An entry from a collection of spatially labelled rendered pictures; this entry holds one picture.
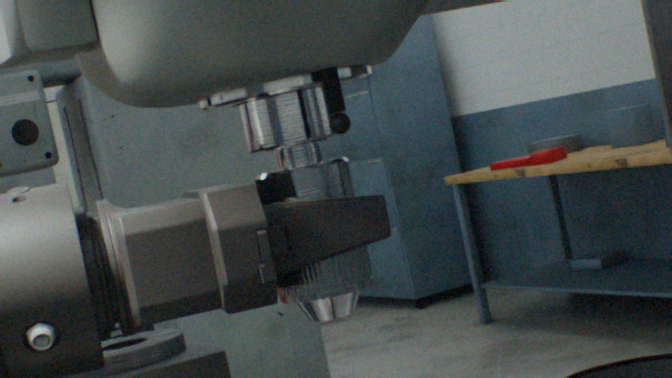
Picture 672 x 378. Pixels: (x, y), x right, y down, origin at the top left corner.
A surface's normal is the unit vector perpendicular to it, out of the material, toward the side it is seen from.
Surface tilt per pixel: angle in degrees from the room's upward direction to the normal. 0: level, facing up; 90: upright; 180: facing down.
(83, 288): 92
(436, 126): 90
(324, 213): 90
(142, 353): 90
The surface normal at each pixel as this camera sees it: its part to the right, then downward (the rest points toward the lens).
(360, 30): 0.54, 0.53
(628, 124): -0.89, 0.21
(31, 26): 0.44, -0.04
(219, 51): 0.11, 0.67
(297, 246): 0.22, 0.00
